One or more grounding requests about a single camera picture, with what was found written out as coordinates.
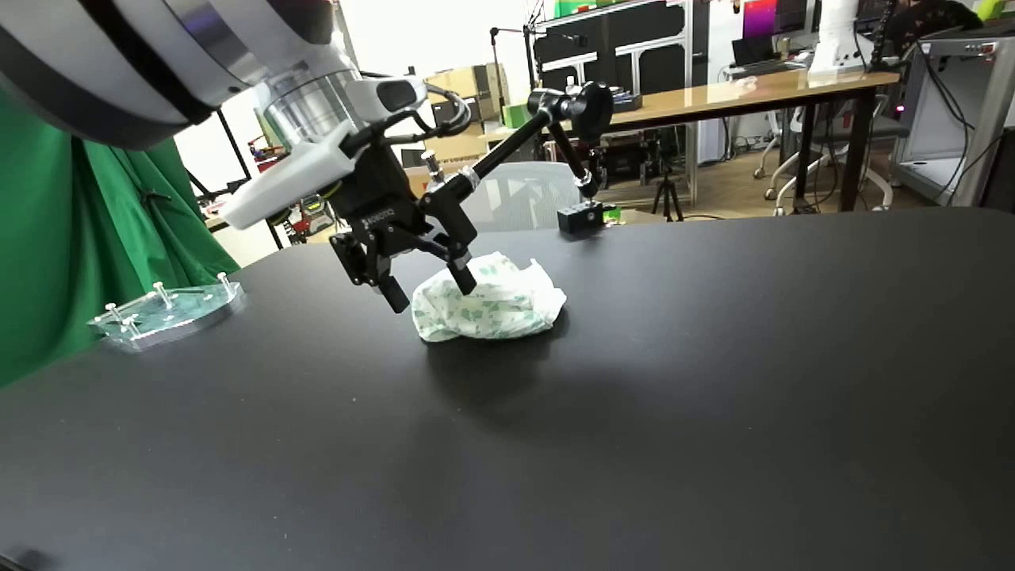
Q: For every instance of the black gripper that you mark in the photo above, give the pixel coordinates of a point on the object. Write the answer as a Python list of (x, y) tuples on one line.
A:
[(386, 216)]

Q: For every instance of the white green-patterned cloth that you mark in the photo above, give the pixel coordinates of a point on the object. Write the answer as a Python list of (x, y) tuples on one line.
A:
[(509, 302)]

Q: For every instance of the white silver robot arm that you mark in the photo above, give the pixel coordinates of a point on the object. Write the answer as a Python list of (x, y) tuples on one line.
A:
[(137, 70)]

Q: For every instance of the long wooden table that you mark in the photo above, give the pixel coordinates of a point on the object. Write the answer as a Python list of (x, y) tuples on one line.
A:
[(714, 99)]

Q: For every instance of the clear acrylic plate with standoffs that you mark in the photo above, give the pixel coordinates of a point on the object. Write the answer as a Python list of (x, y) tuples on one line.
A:
[(167, 315)]

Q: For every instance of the black shelf unit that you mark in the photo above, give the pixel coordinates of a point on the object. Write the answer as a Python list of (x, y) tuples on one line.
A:
[(638, 46)]

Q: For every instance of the green backdrop curtain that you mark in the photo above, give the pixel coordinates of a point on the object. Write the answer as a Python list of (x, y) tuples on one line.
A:
[(80, 227)]

